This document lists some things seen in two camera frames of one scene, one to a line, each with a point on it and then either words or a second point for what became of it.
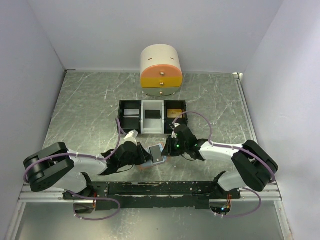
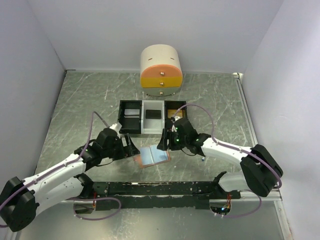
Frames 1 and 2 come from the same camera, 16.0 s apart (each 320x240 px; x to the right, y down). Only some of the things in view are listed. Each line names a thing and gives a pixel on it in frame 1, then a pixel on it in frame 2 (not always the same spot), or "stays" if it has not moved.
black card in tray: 153,114 stays
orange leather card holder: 155,151 stays
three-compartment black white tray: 149,116 stays
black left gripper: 144,156 -> 129,150
